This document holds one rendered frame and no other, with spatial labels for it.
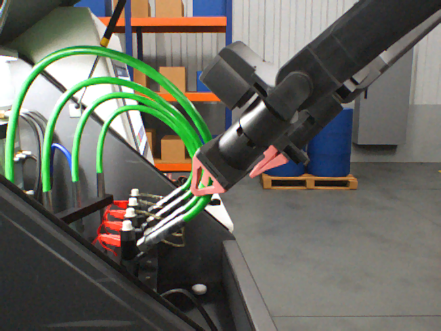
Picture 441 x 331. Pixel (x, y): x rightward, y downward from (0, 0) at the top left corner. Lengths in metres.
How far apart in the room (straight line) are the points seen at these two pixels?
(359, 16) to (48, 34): 0.84
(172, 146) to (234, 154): 5.63
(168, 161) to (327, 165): 2.23
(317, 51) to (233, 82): 0.11
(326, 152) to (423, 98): 2.88
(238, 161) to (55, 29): 0.70
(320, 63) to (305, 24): 6.98
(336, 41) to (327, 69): 0.03
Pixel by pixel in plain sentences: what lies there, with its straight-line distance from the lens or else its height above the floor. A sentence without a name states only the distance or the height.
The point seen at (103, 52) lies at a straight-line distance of 0.68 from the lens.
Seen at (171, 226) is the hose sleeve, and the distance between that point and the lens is 0.67.
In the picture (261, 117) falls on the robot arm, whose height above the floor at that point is 1.33.
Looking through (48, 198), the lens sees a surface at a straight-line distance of 0.89.
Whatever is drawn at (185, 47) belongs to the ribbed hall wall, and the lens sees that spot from 7.31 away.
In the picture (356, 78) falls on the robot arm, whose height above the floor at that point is 1.37.
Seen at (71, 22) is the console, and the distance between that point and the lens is 1.14.
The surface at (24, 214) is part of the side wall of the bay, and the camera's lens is 0.45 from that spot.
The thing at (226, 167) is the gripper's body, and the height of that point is 1.26.
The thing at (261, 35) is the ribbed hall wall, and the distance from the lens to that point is 7.33.
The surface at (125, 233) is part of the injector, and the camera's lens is 0.80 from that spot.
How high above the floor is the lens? 1.37
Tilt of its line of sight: 12 degrees down
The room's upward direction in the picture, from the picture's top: straight up
